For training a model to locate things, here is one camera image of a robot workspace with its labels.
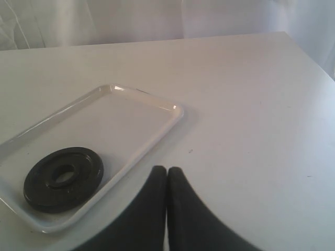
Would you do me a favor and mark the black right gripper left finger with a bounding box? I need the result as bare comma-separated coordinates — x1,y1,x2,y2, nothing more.
76,166,167,250

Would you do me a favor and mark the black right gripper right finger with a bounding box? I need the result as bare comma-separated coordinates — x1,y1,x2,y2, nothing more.
167,167,259,250

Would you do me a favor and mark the black weight plate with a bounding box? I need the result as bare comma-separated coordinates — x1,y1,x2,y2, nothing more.
23,147,104,213

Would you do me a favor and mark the white rectangular plastic tray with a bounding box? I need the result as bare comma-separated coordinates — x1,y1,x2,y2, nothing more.
1,85,184,233

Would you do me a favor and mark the white backdrop curtain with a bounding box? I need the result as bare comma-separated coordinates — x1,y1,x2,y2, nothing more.
1,1,334,77

